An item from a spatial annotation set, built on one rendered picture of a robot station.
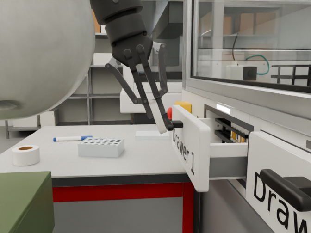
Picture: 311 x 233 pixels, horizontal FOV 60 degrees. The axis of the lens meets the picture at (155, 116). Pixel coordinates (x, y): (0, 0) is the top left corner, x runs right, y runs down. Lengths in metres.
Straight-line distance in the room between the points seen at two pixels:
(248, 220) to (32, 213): 0.33
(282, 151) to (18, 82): 0.28
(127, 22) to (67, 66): 0.34
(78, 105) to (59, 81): 4.60
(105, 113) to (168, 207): 4.09
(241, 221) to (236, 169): 0.10
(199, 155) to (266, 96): 0.13
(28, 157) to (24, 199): 0.44
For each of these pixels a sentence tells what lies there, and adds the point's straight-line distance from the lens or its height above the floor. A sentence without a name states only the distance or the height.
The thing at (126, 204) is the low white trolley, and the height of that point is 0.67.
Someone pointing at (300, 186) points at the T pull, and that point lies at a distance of 0.29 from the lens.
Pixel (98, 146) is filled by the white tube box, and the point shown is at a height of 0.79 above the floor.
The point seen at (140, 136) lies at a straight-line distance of 1.00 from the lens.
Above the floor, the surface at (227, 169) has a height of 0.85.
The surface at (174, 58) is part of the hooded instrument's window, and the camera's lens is 1.38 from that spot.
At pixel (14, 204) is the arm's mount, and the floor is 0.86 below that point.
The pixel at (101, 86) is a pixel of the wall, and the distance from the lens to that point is 4.73.
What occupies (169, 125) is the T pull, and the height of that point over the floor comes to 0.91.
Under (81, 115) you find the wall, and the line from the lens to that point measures 4.81.
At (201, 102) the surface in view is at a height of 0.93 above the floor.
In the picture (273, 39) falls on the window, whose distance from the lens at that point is 0.44.
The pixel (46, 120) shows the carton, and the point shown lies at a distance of 4.49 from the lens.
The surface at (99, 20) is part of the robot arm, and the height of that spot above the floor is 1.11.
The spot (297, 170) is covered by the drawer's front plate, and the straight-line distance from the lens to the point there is 0.33.
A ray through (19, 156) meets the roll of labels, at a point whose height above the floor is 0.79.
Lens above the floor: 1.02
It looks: 10 degrees down
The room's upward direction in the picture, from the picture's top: straight up
